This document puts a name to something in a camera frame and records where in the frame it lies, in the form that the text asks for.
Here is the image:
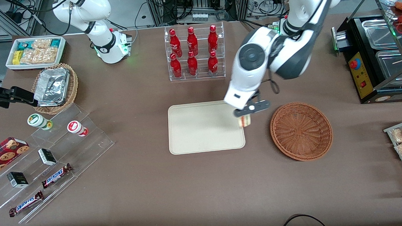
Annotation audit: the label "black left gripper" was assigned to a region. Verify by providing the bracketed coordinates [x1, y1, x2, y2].
[233, 98, 272, 123]

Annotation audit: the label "white rectangular snack bin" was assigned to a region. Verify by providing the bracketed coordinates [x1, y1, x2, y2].
[4, 36, 67, 71]

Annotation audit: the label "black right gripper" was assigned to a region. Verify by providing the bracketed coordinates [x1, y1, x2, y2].
[0, 74, 38, 109]

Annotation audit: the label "large brown wicker basket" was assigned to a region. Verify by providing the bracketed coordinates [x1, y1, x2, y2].
[269, 101, 334, 163]

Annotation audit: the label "grey wire snack tray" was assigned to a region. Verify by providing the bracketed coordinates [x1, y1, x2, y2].
[383, 118, 402, 191]

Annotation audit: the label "red lid white cup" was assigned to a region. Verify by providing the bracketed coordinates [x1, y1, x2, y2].
[66, 120, 89, 138]

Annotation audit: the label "red cola bottle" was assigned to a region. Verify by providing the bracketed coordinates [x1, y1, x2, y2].
[207, 50, 219, 77]
[186, 51, 199, 77]
[169, 28, 183, 58]
[186, 26, 199, 57]
[207, 24, 219, 53]
[169, 53, 183, 79]

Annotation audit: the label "triangle sandwich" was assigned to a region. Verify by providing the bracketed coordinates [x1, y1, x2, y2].
[238, 115, 252, 128]

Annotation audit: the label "red cookie box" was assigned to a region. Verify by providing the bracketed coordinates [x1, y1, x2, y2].
[0, 136, 31, 178]

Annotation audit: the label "aluminium equipment frame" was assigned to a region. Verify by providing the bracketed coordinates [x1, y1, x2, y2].
[143, 0, 252, 27]

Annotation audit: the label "green lid white cup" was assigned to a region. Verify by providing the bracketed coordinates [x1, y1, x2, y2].
[27, 112, 54, 131]

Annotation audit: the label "clear acrylic stepped shelf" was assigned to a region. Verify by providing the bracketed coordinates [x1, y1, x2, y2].
[0, 102, 118, 225]

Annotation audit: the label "steel food pan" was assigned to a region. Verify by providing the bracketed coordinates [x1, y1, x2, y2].
[361, 18, 399, 51]
[375, 48, 402, 81]

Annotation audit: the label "clear acrylic bottle rack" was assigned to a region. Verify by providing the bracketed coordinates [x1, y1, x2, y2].
[163, 21, 227, 82]

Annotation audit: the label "black hot food case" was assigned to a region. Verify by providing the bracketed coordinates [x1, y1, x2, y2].
[330, 0, 402, 105]

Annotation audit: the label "brown Snickers bar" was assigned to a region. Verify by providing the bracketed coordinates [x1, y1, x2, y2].
[40, 163, 74, 190]
[8, 191, 45, 218]

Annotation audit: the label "black floor cable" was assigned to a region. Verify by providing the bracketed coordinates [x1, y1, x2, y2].
[279, 213, 330, 226]

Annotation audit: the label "beige plastic tray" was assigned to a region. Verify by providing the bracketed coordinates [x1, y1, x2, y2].
[167, 99, 247, 155]

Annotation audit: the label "small light wicker basket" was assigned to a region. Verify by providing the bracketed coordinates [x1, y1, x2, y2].
[30, 62, 80, 116]

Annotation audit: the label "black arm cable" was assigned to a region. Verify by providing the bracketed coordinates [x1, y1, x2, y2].
[263, 78, 281, 95]

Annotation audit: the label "stacked aluminium foil trays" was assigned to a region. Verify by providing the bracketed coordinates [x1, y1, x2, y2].
[33, 67, 72, 108]

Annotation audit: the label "small dark green box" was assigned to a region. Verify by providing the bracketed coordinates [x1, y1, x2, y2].
[37, 147, 57, 166]
[6, 171, 29, 189]

